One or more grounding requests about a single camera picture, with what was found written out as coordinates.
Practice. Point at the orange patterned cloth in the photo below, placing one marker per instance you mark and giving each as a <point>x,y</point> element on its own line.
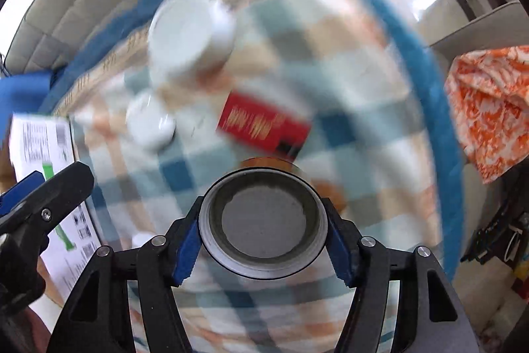
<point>492,105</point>

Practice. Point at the white cardboard box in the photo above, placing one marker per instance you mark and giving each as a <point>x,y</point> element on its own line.
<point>53,187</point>

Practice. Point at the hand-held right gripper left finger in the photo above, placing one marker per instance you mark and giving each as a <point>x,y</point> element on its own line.
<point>184,253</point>

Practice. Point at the small white cup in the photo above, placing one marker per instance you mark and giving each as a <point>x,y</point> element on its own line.
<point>149,120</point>

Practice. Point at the large white cup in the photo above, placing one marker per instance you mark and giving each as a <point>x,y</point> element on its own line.
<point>190,36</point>

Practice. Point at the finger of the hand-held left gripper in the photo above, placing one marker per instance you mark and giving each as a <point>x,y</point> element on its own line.
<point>45,198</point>

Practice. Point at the red box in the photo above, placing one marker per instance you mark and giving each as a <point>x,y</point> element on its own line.
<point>264,124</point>

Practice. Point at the grey round jar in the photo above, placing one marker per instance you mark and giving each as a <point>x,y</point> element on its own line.
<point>263,219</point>

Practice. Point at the black frame stand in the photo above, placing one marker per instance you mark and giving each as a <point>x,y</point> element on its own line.
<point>502,233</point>

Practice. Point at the checkered tablecloth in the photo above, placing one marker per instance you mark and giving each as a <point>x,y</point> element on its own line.
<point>264,109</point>

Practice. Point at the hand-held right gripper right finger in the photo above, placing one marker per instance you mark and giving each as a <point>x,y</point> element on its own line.
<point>339,253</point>

